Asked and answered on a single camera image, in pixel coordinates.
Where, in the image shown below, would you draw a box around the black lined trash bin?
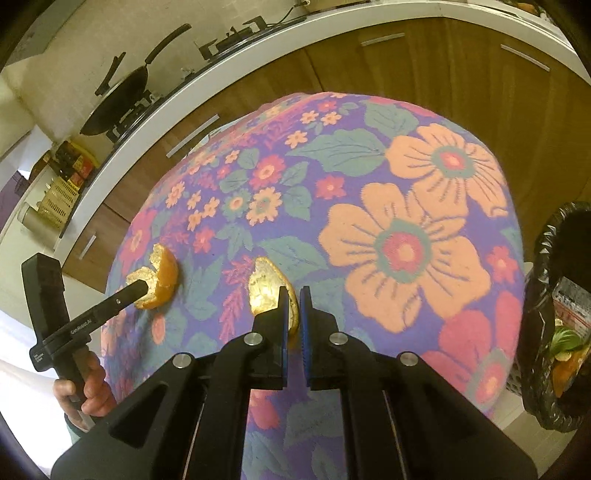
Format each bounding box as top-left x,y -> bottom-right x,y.
512,201 -> 590,433

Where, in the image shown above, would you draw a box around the clear printed plastic wrapper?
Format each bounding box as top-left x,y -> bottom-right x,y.
552,277 -> 590,340

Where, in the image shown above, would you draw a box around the left hand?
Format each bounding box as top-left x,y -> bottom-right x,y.
53,351 -> 116,426

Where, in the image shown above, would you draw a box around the floral table cloth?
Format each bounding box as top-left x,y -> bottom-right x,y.
89,93 -> 536,479

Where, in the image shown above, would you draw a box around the large orange peel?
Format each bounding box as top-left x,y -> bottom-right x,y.
125,243 -> 179,310

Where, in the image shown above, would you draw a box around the black gas stove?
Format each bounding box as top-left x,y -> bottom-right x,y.
100,14 -> 308,145

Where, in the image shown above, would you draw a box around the wooden base cabinets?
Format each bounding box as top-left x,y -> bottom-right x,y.
58,16 -> 590,291

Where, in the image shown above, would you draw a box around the dark sauce bottle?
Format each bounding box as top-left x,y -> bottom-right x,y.
53,140 -> 99,189

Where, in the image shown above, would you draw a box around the green vegetable leaf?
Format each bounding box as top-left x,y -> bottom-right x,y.
549,325 -> 583,362

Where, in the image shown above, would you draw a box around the black wok with lid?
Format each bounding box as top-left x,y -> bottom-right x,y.
80,23 -> 191,136

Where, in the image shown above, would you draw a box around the steel thermos bottle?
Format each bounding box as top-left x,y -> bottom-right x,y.
17,202 -> 45,231

